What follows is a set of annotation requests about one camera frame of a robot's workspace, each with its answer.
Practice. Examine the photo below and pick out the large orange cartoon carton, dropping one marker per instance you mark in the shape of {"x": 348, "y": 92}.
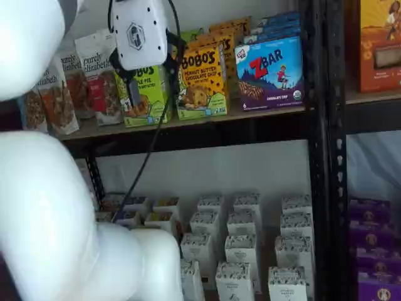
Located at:
{"x": 380, "y": 47}

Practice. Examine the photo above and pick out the purely elizabeth granola bag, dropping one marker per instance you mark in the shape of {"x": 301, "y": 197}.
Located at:
{"x": 76, "y": 91}
{"x": 31, "y": 113}

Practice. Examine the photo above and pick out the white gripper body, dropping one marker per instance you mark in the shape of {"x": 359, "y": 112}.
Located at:
{"x": 139, "y": 31}

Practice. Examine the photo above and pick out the white box yellow label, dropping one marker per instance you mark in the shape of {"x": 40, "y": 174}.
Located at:
{"x": 166, "y": 203}
{"x": 159, "y": 219}

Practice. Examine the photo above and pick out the white box blue label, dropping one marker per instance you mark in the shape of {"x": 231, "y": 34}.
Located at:
{"x": 138, "y": 202}
{"x": 130, "y": 218}

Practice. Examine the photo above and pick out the purple snack box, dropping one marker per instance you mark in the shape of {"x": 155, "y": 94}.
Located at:
{"x": 369, "y": 210}
{"x": 380, "y": 293}
{"x": 371, "y": 229}
{"x": 379, "y": 269}
{"x": 374, "y": 247}

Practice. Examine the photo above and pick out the blue purple ZBar box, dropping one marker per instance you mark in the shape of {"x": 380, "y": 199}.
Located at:
{"x": 272, "y": 34}
{"x": 269, "y": 75}
{"x": 275, "y": 24}
{"x": 279, "y": 16}

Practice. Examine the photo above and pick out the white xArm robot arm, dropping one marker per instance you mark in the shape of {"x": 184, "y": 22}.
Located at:
{"x": 37, "y": 203}

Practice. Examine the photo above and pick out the translucent plastic sheet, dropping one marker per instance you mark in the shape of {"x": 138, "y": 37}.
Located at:
{"x": 372, "y": 166}

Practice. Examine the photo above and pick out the black shelf rail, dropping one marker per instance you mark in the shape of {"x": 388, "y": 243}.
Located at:
{"x": 219, "y": 135}

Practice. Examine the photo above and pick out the orange Bobo's oat bites box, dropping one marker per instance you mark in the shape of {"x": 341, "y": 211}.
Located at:
{"x": 206, "y": 39}
{"x": 232, "y": 21}
{"x": 219, "y": 29}
{"x": 200, "y": 81}

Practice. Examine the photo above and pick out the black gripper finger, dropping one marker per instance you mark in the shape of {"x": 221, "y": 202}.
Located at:
{"x": 177, "y": 50}
{"x": 134, "y": 94}

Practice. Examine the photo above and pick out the granola bag red label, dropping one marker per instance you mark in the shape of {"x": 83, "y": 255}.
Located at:
{"x": 100, "y": 94}

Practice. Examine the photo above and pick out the wooden shelf board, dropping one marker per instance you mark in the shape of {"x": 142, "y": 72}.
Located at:
{"x": 100, "y": 129}
{"x": 369, "y": 97}

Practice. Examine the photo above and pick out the green Bobo's apple pie box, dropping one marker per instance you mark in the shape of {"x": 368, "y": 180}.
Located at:
{"x": 150, "y": 100}
{"x": 191, "y": 34}

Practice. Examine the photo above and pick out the white patterned carton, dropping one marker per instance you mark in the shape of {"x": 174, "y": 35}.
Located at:
{"x": 241, "y": 247}
{"x": 287, "y": 285}
{"x": 241, "y": 224}
{"x": 197, "y": 247}
{"x": 296, "y": 225}
{"x": 210, "y": 203}
{"x": 191, "y": 282}
{"x": 247, "y": 202}
{"x": 203, "y": 222}
{"x": 235, "y": 282}
{"x": 297, "y": 203}
{"x": 293, "y": 251}

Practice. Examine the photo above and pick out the granola bag orange label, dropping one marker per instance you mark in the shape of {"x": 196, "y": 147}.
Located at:
{"x": 59, "y": 109}

